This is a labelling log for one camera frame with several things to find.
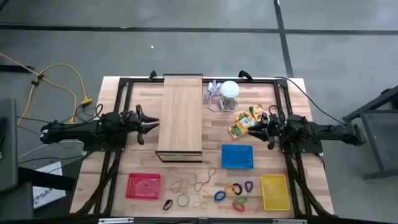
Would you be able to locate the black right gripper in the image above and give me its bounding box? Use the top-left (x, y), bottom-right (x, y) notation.
top-left (248, 112), bottom-right (289, 151)

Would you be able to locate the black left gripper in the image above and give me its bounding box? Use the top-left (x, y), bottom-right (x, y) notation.
top-left (119, 105), bottom-right (160, 146)

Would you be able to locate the wide tan rubber band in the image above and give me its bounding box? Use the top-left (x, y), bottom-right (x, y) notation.
top-left (169, 169), bottom-right (199, 187)

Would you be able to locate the orange rubber band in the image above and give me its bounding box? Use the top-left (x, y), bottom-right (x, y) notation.
top-left (170, 179), bottom-right (187, 194)

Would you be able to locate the thin tan rubber band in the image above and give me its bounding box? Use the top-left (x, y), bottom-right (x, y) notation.
top-left (194, 167), bottom-right (218, 192)

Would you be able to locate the green rubber band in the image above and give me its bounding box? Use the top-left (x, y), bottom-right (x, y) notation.
top-left (177, 193), bottom-right (190, 208)

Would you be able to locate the blue plastic basket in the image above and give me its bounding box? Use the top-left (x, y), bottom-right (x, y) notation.
top-left (221, 144), bottom-right (254, 170)

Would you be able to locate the white mushroom table lamp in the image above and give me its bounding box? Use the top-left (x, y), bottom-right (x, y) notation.
top-left (218, 80), bottom-right (240, 111)

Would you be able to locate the red plastic basket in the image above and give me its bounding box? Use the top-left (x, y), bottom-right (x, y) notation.
top-left (125, 172), bottom-right (162, 200)

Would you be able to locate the yellow plastic basket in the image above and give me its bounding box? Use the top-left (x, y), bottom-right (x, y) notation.
top-left (260, 174), bottom-right (291, 212)

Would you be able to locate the black flat beam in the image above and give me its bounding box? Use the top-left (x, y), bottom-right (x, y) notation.
top-left (17, 166), bottom-right (77, 191)

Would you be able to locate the white printed box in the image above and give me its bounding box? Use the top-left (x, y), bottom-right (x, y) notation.
top-left (32, 161), bottom-right (67, 210)

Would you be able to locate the black metal cart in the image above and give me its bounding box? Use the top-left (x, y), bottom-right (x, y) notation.
top-left (343, 84), bottom-right (398, 181)

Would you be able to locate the dark grey cabinet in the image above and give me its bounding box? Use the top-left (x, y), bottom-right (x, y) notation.
top-left (0, 98), bottom-right (34, 221)

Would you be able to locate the wooden shelf riser black frame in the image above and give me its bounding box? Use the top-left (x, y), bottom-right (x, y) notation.
top-left (155, 73), bottom-right (204, 164)

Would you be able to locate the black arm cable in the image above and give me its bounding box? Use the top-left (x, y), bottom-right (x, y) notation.
top-left (273, 76), bottom-right (348, 126)

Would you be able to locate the yellow extension cable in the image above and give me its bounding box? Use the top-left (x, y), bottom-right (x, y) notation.
top-left (0, 52), bottom-right (93, 126)

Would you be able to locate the white floor cable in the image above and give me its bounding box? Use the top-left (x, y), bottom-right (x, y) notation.
top-left (17, 139), bottom-right (85, 160)

